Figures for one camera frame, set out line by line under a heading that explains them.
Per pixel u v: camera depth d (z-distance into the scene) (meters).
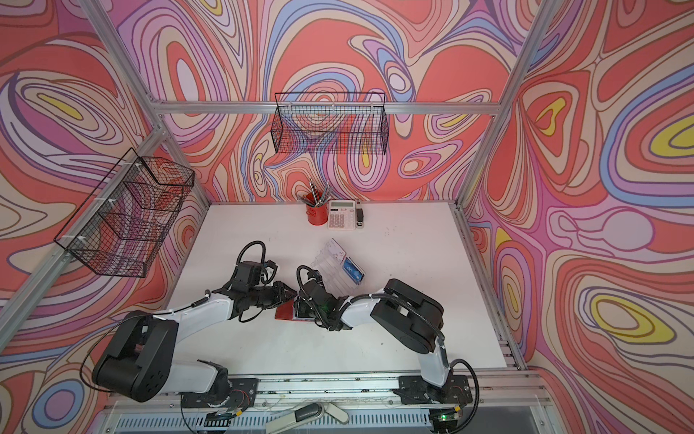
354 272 0.87
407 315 0.51
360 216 1.10
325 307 0.71
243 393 0.72
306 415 0.66
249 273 0.72
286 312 0.86
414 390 0.74
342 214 1.13
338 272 0.91
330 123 0.98
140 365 0.42
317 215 1.08
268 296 0.78
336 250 0.93
